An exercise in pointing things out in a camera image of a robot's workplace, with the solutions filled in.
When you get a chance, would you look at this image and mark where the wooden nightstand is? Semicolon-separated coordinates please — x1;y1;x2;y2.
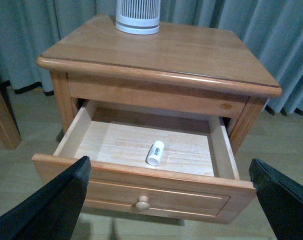
37;14;282;152

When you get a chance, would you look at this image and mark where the white ribbed cylindrical appliance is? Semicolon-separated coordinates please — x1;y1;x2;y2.
115;0;161;35

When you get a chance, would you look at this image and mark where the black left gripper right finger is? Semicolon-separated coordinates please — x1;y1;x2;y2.
249;158;303;240

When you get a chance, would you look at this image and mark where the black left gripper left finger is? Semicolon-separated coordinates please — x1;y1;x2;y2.
0;156;92;240

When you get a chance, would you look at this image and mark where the upper drawer wooden knob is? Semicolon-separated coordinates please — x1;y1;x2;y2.
135;196;150;211

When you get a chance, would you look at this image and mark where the wooden furniture leg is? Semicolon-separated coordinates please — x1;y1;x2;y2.
0;92;22;150

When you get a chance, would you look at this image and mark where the white medicine bottle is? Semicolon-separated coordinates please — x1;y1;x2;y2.
146;140;165;167

